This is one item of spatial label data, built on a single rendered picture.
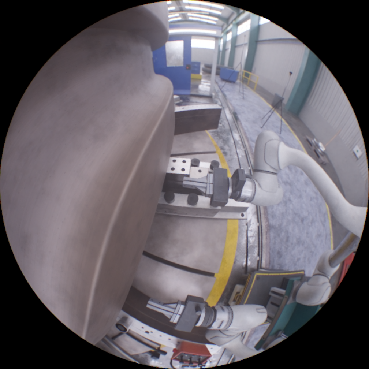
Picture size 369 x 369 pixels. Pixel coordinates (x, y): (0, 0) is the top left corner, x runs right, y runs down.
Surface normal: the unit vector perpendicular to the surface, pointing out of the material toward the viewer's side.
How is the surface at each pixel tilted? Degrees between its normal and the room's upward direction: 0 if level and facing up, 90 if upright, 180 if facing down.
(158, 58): 90
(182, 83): 90
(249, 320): 23
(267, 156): 61
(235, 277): 0
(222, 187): 0
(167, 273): 0
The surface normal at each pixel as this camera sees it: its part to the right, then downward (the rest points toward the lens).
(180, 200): 0.00, -0.48
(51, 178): 0.95, 0.10
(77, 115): 0.98, 0.16
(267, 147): -0.79, -0.10
